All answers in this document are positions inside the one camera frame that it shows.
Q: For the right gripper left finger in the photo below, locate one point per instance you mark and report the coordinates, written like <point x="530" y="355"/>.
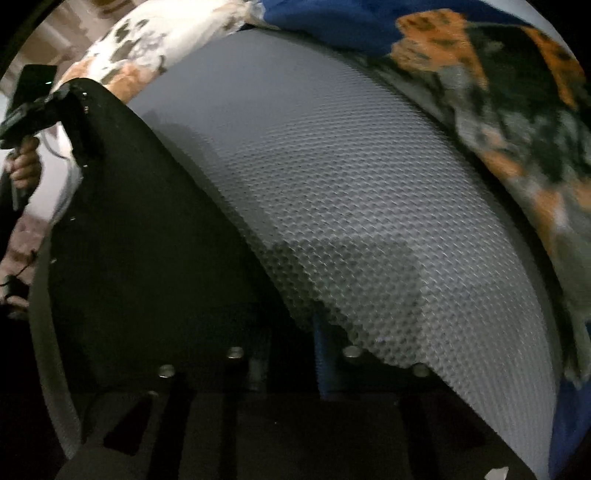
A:
<point x="183" y="425"/>

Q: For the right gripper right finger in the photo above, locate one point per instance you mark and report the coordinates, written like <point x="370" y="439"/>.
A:
<point x="385" y="422"/>

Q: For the black pants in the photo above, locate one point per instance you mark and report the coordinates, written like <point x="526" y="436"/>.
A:
<point x="143" y="270"/>

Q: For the left hand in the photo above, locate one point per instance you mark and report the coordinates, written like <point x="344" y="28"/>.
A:
<point x="24" y="165"/>

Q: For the white floral pillow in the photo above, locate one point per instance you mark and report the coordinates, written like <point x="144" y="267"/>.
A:
<point x="155" y="36"/>

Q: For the grey textured bed sheet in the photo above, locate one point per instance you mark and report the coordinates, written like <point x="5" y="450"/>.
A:
<point x="355" y="201"/>

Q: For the blue floral blanket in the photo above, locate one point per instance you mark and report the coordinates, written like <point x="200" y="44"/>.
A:
<point x="513" y="95"/>

